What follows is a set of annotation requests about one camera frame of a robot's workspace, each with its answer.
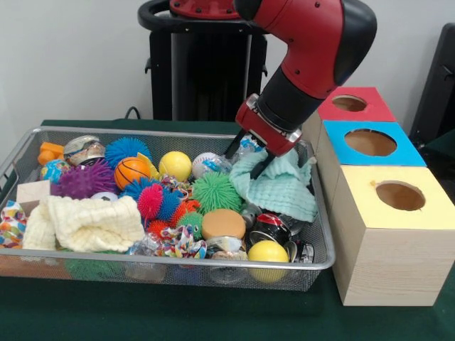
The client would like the mint green cloth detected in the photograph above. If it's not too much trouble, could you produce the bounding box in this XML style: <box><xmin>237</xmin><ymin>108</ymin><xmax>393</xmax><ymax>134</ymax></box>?
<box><xmin>229</xmin><ymin>148</ymin><xmax>319</xmax><ymax>223</ymax></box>

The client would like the purple spiky ball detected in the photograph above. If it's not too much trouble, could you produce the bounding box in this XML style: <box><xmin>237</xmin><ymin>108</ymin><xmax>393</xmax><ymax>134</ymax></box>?
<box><xmin>51</xmin><ymin>159</ymin><xmax>116</xmax><ymax>201</ymax></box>

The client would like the yellow ball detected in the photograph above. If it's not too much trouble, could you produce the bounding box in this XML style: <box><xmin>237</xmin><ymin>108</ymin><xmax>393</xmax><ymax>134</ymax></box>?
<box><xmin>247</xmin><ymin>240</ymin><xmax>290</xmax><ymax>282</ymax></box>
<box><xmin>159</xmin><ymin>151</ymin><xmax>193</xmax><ymax>182</ymax></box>

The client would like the dark green table cloth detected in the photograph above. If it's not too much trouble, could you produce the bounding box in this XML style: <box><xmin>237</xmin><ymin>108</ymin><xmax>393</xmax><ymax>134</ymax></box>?
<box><xmin>0</xmin><ymin>119</ymin><xmax>455</xmax><ymax>341</ymax></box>

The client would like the wooden box with three holes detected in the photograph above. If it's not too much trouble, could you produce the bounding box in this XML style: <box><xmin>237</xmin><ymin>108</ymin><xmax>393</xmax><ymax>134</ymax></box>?
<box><xmin>301</xmin><ymin>86</ymin><xmax>455</xmax><ymax>308</ymax></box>

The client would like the orange foam disc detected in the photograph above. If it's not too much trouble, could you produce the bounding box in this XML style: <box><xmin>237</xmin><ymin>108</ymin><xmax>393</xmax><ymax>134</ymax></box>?
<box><xmin>201</xmin><ymin>209</ymin><xmax>247</xmax><ymax>242</ymax></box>

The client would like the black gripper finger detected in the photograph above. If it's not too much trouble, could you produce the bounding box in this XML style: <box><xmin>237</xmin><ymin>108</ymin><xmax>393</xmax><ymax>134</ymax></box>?
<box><xmin>225</xmin><ymin>131</ymin><xmax>247</xmax><ymax>159</ymax></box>
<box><xmin>250</xmin><ymin>151</ymin><xmax>275</xmax><ymax>180</ymax></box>

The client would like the white baseball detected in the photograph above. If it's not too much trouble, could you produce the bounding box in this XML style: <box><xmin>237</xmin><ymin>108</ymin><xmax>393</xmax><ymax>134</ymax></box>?
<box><xmin>192</xmin><ymin>152</ymin><xmax>218</xmax><ymax>178</ymax></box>

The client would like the clear mesh bin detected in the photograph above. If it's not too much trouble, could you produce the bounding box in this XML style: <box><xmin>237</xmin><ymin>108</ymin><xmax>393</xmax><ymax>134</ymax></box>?
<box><xmin>0</xmin><ymin>128</ymin><xmax>336</xmax><ymax>289</ymax></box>

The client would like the cream knitted cloth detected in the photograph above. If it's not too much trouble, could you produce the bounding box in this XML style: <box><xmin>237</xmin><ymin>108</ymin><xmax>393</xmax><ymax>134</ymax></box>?
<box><xmin>23</xmin><ymin>195</ymin><xmax>146</xmax><ymax>253</ymax></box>

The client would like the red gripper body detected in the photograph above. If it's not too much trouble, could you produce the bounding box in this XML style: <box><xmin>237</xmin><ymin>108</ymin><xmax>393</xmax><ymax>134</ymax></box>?
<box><xmin>235</xmin><ymin>94</ymin><xmax>302</xmax><ymax>157</ymax></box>

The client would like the orange toy basketball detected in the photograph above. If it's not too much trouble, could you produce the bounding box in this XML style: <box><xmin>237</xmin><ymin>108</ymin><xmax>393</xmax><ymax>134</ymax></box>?
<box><xmin>114</xmin><ymin>156</ymin><xmax>152</xmax><ymax>190</ymax></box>

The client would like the green spiky ball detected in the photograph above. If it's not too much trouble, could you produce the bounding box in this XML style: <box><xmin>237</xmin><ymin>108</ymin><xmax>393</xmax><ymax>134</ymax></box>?
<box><xmin>192</xmin><ymin>170</ymin><xmax>242</xmax><ymax>215</ymax></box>

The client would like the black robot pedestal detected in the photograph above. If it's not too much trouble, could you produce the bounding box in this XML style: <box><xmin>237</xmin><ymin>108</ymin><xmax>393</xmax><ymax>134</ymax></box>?
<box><xmin>139</xmin><ymin>0</ymin><xmax>285</xmax><ymax>121</ymax></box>

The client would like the blue spiky ball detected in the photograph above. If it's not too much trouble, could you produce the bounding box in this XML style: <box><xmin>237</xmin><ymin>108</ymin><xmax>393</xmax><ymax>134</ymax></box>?
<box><xmin>105</xmin><ymin>136</ymin><xmax>151</xmax><ymax>168</ymax></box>

